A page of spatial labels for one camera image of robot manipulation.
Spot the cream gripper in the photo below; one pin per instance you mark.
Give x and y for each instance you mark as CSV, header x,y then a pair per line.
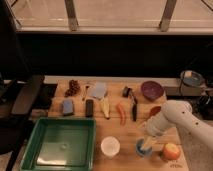
x,y
149,141

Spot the blue plastic cup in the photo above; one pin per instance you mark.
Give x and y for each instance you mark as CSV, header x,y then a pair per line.
x,y
141,150

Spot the white plastic cup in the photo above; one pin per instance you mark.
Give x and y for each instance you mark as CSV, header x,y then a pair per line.
x,y
110,146

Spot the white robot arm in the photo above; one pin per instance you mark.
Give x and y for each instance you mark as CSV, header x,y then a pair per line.
x,y
175,112

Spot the green plastic tray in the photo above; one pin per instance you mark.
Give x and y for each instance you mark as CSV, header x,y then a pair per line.
x,y
59,144

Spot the red apple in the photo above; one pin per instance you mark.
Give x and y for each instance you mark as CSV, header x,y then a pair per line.
x,y
170,151

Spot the red bowl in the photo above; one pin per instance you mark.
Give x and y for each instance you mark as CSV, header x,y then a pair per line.
x,y
154,111

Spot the orange carrot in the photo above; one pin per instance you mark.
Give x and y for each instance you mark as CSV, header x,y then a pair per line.
x,y
122,113

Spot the purple plate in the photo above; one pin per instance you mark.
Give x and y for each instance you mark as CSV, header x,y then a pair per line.
x,y
152,90

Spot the yellow banana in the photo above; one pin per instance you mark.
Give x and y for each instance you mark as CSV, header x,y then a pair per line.
x,y
104,103

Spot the black rectangular block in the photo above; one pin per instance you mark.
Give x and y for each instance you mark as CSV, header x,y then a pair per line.
x,y
89,108

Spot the grey round dish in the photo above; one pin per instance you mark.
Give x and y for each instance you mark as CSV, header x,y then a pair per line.
x,y
191,78

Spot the blue sponge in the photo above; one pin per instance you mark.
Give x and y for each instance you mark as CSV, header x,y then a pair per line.
x,y
67,107

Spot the brown grape bunch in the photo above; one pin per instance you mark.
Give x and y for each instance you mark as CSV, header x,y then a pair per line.
x,y
74,88

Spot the black chair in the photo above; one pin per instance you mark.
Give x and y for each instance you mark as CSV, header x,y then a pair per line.
x,y
16,127

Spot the black handled knife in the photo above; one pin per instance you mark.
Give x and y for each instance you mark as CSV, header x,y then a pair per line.
x,y
134,106

